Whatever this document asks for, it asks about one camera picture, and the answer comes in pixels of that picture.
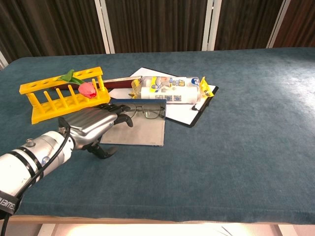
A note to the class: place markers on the dark red wooden ruler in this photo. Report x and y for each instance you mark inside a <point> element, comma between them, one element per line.
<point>118,83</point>

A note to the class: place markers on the white partition frame post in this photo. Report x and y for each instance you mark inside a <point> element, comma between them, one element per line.
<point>3,60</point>
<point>104,24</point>
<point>210,24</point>
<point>278,24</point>

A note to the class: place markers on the clear packet with yellow items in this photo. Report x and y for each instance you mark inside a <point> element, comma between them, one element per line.
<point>169,89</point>

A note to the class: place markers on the yellow test tube rack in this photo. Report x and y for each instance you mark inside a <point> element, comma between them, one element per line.
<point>61,104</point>

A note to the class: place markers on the white paper sheet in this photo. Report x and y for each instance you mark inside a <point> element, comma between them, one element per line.
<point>182,113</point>

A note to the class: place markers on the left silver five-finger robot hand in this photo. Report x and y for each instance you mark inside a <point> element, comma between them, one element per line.
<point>88,123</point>

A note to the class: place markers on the pink artificial tulip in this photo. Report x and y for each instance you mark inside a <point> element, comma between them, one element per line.
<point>87,90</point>

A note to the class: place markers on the dark blue box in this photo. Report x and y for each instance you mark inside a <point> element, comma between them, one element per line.
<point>140,132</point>

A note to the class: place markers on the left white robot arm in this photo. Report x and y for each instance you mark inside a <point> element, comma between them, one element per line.
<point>37,157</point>

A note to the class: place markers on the black-framed eyeglasses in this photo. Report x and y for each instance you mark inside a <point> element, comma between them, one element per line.
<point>147,113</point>

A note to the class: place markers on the white board with black edge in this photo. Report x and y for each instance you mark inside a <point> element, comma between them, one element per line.
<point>200,110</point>

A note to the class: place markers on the blue tablecloth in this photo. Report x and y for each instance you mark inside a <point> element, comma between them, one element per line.
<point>221,147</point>

